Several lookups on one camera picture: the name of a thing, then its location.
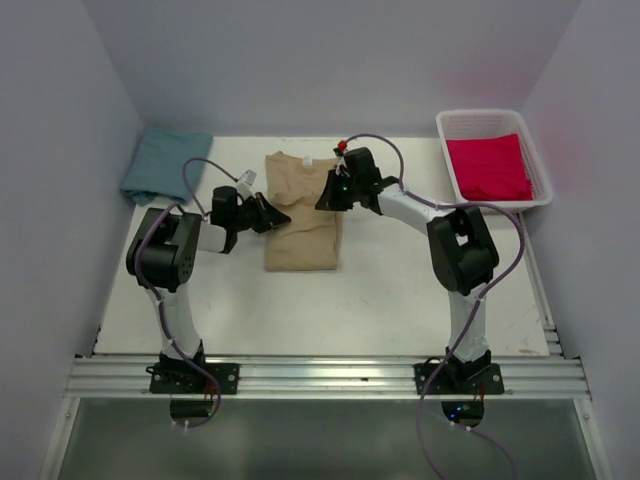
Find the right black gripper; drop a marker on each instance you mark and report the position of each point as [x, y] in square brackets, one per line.
[329, 199]

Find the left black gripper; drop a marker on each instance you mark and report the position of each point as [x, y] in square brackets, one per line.
[268, 217]

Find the beige t shirt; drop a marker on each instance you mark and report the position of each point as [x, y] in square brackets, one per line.
[312, 240]

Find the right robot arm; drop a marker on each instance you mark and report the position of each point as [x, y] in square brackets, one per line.
[463, 254]

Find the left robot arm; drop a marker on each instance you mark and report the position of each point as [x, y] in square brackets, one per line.
[162, 257]

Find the teal folded t shirt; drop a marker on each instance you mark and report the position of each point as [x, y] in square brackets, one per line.
[156, 169]

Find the red folded t shirt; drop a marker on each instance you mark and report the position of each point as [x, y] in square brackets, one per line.
[490, 169]

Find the white plastic basket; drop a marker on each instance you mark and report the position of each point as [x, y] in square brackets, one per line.
[492, 123]

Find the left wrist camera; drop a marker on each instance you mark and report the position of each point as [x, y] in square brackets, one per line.
[244, 184]

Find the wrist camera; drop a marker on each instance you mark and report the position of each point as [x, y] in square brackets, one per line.
[244, 184]
[340, 151]

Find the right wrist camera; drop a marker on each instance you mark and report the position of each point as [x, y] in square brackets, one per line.
[340, 151]

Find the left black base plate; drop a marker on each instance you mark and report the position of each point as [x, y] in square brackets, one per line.
[179, 378]

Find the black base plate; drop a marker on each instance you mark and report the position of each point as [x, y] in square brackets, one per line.
[448, 382]
[179, 378]

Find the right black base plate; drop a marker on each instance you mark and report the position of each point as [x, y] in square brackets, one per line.
[448, 382]

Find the aluminium rail frame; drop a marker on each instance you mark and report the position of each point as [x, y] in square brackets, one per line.
[325, 384]

